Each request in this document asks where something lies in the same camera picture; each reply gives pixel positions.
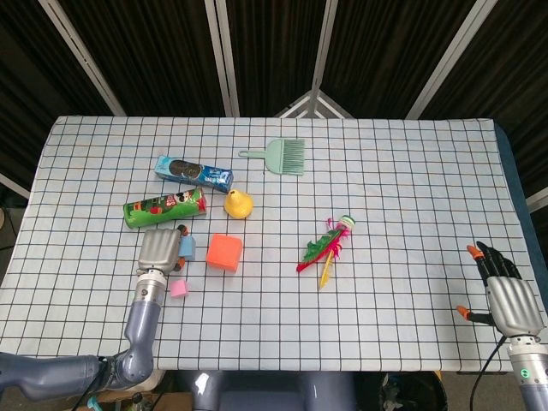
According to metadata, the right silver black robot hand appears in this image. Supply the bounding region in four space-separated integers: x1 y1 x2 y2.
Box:
456 241 547 337

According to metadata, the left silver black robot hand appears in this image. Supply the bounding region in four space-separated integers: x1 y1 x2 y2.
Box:
135 224 192 275

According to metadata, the blue foam cube block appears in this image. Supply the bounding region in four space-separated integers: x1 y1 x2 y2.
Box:
178 234 198 262

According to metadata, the large orange foam cube block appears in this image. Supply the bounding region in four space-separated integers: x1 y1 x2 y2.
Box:
205 233 244 273

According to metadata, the green potato chips can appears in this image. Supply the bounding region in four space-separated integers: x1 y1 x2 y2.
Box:
122 187 210 229

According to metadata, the blue cookie box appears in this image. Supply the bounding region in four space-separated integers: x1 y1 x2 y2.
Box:
153 155 235 194

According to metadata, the yellow toy pear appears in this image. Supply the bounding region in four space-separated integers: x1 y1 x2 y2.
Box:
223 189 254 220

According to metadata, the white plastic bag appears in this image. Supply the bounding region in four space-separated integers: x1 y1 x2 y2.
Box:
140 370 166 391

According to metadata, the black trash bin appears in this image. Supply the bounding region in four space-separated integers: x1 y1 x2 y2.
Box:
378 371 449 411

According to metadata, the mint green plastic brush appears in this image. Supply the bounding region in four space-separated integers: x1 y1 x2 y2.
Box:
238 138 307 177

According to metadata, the white black checkered tablecloth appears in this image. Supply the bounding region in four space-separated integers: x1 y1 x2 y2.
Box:
0 114 548 372

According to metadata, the colourful feather shuttlecock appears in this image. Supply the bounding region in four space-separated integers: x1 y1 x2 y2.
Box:
295 215 356 291

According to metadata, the grey robot torso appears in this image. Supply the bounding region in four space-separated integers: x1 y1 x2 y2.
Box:
175 370 356 411

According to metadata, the dark pleated screen panel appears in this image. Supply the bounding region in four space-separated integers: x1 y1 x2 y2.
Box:
57 0 226 116
421 0 548 202
0 0 112 206
323 0 479 119
226 0 326 116

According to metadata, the white triangular screen foot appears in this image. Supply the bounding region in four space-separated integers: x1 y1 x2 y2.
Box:
273 89 354 119

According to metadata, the black right hand cable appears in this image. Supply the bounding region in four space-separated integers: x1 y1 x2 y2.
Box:
469 336 509 411

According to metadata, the white screen bottom rail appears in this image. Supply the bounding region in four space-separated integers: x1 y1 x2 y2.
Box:
526 188 548 213
0 173 31 200

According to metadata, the white screen frame post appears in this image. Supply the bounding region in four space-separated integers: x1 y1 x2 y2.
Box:
404 0 500 119
203 0 241 116
38 0 126 116
311 0 339 93

